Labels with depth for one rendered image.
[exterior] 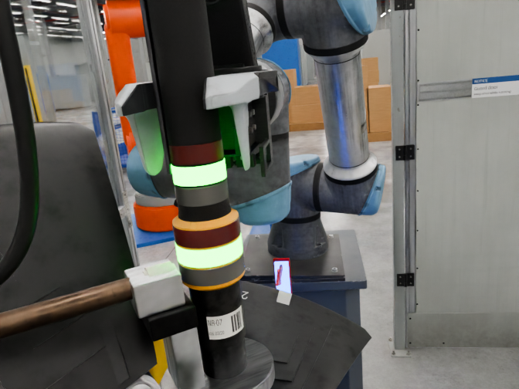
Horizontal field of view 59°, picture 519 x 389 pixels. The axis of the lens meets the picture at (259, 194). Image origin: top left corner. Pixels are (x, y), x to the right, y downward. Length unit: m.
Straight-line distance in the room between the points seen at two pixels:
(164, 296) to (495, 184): 2.05
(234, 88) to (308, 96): 9.30
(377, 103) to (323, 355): 7.44
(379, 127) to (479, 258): 5.74
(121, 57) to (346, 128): 3.57
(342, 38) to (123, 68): 3.64
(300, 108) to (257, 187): 9.05
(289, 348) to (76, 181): 0.27
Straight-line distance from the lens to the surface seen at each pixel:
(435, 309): 2.45
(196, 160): 0.27
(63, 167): 0.39
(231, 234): 0.29
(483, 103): 2.17
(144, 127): 0.29
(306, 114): 9.58
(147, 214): 4.32
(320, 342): 0.53
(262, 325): 0.53
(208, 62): 0.27
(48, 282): 0.34
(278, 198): 0.54
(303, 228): 1.07
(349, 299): 1.07
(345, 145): 0.94
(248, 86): 0.27
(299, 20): 0.81
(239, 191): 0.54
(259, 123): 0.37
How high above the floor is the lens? 1.48
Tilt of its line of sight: 16 degrees down
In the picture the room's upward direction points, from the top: 6 degrees counter-clockwise
